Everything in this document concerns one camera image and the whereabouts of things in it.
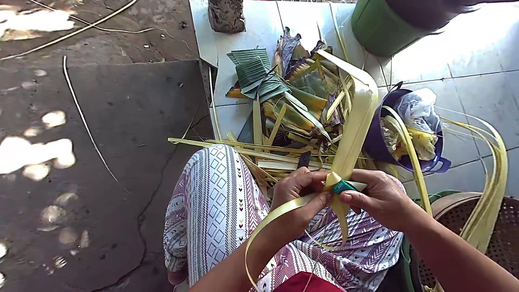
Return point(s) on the rough brown block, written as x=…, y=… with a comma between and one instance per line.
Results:
x=226, y=16

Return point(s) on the thin white strip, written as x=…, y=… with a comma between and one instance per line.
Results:
x=79, y=109

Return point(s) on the person's body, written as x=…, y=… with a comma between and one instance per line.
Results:
x=306, y=284

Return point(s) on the small green stapler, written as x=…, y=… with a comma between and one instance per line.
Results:
x=342, y=187

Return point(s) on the long curved green leaf strip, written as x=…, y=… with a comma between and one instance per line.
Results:
x=413, y=158

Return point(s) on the clear plastic bag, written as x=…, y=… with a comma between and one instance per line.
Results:
x=417, y=109

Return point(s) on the purple plastic basket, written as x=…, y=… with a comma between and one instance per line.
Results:
x=375, y=138

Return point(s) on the long thick pale cane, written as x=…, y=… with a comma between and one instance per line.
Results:
x=95, y=25

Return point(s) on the person's right hand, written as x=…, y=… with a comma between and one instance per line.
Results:
x=387, y=196

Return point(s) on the brown woven basket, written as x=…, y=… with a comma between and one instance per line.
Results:
x=502, y=227

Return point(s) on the person's right forearm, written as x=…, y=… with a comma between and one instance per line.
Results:
x=456, y=249

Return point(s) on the person's right index finger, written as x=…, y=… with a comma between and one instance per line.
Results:
x=365, y=175

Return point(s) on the pile of palm strips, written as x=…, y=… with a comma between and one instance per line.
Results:
x=257, y=129

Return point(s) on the pile of banana leaves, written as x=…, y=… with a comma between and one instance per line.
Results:
x=310, y=85

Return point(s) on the person's right thumb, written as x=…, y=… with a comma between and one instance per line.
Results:
x=355, y=198

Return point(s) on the person's left forearm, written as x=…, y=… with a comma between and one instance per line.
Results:
x=259, y=251

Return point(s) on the thin pale twig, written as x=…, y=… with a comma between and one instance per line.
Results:
x=117, y=31

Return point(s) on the person's legs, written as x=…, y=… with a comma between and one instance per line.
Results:
x=219, y=202

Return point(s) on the person's right fingers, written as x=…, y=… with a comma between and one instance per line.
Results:
x=356, y=209

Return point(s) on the person's left thumb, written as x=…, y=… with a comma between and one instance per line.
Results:
x=318, y=204

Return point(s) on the person's left hand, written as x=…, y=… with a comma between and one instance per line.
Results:
x=290, y=189

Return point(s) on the large green bucket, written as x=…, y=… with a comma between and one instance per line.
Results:
x=379, y=30

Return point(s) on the pale palm leaf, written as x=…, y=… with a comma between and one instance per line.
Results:
x=350, y=142

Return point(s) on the bundle of yellowish leaf strips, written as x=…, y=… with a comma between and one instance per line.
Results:
x=492, y=182

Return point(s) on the person's left index finger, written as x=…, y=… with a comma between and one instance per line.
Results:
x=313, y=177

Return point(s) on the yellow plastic bag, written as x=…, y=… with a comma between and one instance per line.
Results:
x=425, y=142

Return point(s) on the green plastic basin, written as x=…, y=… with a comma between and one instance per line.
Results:
x=406, y=259

